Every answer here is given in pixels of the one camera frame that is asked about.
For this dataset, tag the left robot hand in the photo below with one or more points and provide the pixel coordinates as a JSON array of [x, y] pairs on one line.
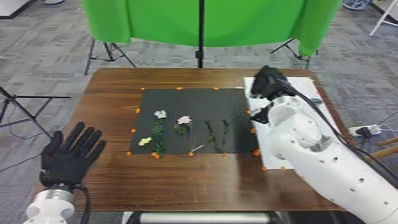
[[71, 160]]

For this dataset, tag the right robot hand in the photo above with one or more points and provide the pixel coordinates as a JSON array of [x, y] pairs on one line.
[[270, 81]]

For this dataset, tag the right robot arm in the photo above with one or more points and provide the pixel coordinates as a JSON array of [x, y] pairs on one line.
[[320, 156]]

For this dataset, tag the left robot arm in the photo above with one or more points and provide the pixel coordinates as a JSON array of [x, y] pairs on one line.
[[52, 205]]

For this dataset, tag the white sheet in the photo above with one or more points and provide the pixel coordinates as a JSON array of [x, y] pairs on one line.
[[308, 87]]

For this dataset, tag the yellow flower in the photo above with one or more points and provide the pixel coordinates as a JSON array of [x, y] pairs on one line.
[[144, 141]]

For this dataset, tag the dark mat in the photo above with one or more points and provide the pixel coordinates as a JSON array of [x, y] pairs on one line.
[[196, 103]]

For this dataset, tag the green sprig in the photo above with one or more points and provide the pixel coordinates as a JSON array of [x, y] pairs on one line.
[[210, 133], [224, 131]]

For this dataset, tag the pink flower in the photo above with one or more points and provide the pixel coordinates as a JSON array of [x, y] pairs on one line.
[[185, 120]]

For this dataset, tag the black backdrop stand pole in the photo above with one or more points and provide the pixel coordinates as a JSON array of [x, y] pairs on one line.
[[201, 33]]

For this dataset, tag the black tripod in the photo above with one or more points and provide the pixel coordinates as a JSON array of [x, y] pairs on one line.
[[23, 103]]

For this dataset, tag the white flower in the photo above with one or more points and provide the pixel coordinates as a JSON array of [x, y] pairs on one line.
[[160, 114]]

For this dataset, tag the white power strip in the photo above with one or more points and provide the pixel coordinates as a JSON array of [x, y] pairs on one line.
[[363, 130]]

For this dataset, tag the white stand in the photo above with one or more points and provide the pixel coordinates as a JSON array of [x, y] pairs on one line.
[[384, 18]]

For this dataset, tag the blue and white vase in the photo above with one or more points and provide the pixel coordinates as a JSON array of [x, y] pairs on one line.
[[357, 3]]

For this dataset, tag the pale grey bar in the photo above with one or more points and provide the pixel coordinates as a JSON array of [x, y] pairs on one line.
[[205, 218]]

